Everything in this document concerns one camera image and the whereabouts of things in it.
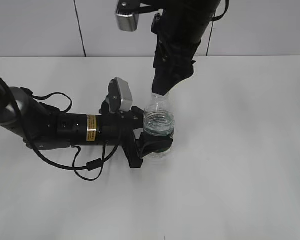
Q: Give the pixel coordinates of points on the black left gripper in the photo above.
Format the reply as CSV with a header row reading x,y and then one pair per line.
x,y
117,129

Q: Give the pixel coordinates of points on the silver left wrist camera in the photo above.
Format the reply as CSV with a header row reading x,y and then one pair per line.
x,y
119,96

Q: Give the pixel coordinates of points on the clear green-label water bottle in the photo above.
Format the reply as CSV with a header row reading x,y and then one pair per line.
x,y
158,117

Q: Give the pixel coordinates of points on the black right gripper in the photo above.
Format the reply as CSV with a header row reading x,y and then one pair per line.
x,y
173,59

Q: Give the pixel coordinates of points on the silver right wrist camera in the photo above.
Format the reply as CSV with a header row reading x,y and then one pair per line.
x,y
127,15

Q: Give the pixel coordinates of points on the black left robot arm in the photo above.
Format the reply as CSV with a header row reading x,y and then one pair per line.
x,y
44,127

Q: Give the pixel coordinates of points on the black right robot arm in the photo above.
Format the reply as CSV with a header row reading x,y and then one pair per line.
x,y
179,30

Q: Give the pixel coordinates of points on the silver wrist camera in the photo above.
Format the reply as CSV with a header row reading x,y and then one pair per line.
x,y
127,15
119,96

